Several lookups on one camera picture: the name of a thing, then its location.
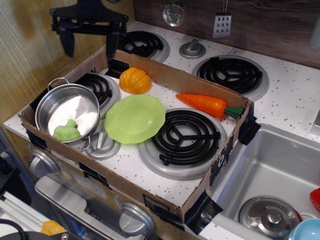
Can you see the grey sink basin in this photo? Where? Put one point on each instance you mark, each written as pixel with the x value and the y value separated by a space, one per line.
pixel 275 163

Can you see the hanging steel skimmer ladle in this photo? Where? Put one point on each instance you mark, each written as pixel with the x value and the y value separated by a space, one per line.
pixel 174 13

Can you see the back right black burner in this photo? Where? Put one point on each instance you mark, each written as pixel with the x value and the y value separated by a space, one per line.
pixel 237 73

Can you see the red object at edge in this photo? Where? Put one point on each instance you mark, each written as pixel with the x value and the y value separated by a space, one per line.
pixel 315 198

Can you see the grey knob at back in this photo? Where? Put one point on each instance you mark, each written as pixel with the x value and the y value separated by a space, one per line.
pixel 192 50

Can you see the small steel pot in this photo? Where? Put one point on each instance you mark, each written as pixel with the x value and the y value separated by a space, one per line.
pixel 68 101

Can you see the front left black burner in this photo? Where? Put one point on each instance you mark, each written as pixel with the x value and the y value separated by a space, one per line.
pixel 104 88

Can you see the orange toy pumpkin half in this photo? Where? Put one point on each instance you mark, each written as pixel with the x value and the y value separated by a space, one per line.
pixel 135 81

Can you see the grey oven knob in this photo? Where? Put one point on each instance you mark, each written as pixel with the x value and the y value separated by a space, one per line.
pixel 133 221
pixel 42 165

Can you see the hanging steel spatula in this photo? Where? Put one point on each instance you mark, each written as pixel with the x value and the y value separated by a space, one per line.
pixel 222 22

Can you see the light blue bowl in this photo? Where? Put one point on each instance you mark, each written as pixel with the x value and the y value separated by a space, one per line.
pixel 307 230

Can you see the left grey oven knob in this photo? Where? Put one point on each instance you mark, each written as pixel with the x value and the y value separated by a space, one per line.
pixel 42 165

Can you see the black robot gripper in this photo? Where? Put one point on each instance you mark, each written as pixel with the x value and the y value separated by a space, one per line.
pixel 89 17

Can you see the steel pot lid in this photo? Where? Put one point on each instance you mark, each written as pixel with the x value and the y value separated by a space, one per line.
pixel 269 216

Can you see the grey knob inside fence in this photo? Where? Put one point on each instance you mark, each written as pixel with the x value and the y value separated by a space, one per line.
pixel 101 147

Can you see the green toy broccoli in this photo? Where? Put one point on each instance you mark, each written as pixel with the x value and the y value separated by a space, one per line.
pixel 68 132

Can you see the silver oven door handle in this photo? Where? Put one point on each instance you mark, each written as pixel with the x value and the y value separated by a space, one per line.
pixel 99 220

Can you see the front right black burner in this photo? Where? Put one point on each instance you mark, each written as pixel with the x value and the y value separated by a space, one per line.
pixel 185 146

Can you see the right grey oven knob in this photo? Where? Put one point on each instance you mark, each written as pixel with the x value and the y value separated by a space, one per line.
pixel 133 221

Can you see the orange object at bottom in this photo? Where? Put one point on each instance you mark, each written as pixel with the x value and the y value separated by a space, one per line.
pixel 51 228

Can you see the orange toy carrot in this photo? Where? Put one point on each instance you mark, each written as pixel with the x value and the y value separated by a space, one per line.
pixel 212 106

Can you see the green plastic plate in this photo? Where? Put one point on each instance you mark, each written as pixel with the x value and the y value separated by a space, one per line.
pixel 134 119

